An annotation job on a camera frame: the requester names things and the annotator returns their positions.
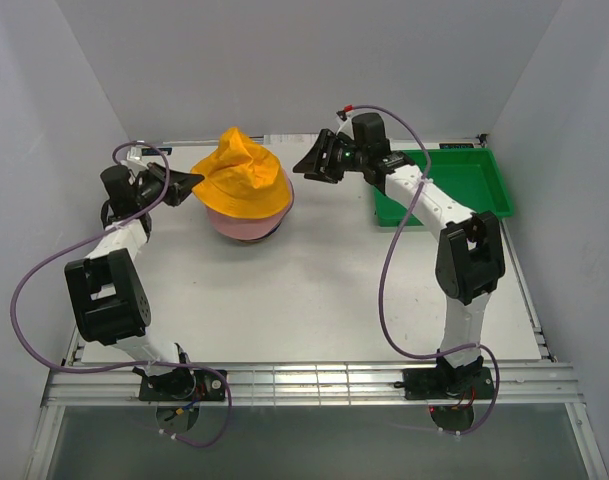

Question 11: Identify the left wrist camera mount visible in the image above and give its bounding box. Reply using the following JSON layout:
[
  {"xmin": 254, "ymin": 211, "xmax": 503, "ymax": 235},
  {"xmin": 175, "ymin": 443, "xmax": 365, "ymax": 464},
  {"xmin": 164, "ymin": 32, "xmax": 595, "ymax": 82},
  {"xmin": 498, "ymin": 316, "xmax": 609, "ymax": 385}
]
[{"xmin": 122, "ymin": 153, "xmax": 147, "ymax": 174}]

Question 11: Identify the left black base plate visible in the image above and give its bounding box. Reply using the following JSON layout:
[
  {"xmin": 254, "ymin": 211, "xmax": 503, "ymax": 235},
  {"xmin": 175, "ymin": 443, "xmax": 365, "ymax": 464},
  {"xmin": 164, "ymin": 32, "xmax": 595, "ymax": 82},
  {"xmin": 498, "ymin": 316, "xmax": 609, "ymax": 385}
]
[{"xmin": 138, "ymin": 368, "xmax": 226, "ymax": 402}]

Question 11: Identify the pink bucket hat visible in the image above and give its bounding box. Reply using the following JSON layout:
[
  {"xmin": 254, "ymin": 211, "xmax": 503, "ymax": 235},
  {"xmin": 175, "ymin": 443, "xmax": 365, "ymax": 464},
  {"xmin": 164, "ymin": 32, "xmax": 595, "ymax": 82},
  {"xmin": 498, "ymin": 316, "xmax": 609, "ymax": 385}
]
[{"xmin": 206, "ymin": 195, "xmax": 294, "ymax": 242}]

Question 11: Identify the blue bucket hat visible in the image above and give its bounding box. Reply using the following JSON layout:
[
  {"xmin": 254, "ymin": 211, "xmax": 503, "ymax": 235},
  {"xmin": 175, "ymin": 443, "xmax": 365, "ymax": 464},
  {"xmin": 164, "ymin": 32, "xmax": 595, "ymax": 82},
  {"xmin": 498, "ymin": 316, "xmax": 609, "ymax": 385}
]
[{"xmin": 247, "ymin": 222, "xmax": 283, "ymax": 243}]

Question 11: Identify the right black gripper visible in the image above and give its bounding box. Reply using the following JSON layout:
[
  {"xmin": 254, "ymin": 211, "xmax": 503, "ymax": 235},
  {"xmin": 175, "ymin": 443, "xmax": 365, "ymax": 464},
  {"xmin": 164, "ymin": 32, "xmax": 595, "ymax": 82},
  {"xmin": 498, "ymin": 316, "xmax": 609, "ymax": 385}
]
[{"xmin": 291, "ymin": 130, "xmax": 366, "ymax": 185}]

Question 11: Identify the green plastic tray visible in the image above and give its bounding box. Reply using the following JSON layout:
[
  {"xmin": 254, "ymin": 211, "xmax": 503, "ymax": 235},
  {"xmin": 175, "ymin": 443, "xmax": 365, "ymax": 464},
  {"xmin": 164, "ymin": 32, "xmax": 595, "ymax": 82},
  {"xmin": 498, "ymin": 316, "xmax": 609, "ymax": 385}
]
[{"xmin": 373, "ymin": 148, "xmax": 514, "ymax": 227}]

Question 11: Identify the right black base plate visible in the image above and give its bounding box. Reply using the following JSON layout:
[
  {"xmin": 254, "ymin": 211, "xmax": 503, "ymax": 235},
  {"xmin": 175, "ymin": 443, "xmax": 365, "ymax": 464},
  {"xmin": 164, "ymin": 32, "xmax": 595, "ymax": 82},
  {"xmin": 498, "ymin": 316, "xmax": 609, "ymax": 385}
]
[{"xmin": 393, "ymin": 367, "xmax": 495, "ymax": 400}]

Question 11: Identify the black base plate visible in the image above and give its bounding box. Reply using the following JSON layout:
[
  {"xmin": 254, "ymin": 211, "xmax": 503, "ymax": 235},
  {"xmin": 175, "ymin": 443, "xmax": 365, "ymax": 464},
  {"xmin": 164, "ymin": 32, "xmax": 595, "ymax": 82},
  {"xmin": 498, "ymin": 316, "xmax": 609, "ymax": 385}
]
[
  {"xmin": 138, "ymin": 368, "xmax": 226, "ymax": 402},
  {"xmin": 393, "ymin": 367, "xmax": 495, "ymax": 400}
]

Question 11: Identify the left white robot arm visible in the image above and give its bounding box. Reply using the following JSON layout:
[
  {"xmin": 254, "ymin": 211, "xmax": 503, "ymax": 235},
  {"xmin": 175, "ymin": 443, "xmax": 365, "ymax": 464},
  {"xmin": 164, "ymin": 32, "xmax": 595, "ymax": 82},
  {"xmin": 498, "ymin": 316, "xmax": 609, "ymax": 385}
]
[{"xmin": 64, "ymin": 163, "xmax": 204, "ymax": 400}]

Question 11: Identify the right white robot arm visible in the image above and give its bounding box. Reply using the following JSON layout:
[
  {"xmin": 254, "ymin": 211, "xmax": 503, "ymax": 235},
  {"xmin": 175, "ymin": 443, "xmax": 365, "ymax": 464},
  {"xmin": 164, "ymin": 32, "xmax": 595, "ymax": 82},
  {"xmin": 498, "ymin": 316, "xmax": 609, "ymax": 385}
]
[{"xmin": 293, "ymin": 107, "xmax": 505, "ymax": 400}]

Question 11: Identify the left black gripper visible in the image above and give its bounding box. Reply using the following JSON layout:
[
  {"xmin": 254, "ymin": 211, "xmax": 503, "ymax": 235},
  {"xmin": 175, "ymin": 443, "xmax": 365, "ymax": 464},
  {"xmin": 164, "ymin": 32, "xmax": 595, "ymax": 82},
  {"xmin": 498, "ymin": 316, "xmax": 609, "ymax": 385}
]
[{"xmin": 134, "ymin": 162, "xmax": 203, "ymax": 211}]

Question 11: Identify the yellow bucket hat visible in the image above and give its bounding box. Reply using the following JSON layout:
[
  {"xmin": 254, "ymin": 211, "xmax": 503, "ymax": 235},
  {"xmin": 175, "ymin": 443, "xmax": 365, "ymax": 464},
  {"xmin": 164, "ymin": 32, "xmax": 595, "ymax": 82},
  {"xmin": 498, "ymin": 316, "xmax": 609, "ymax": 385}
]
[{"xmin": 191, "ymin": 127, "xmax": 293, "ymax": 220}]

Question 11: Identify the aluminium rail frame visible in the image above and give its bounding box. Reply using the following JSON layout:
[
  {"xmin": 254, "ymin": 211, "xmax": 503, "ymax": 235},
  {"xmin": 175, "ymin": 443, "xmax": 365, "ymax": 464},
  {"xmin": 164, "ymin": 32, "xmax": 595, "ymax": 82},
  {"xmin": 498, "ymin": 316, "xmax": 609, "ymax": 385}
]
[{"xmin": 26, "ymin": 134, "xmax": 609, "ymax": 480}]

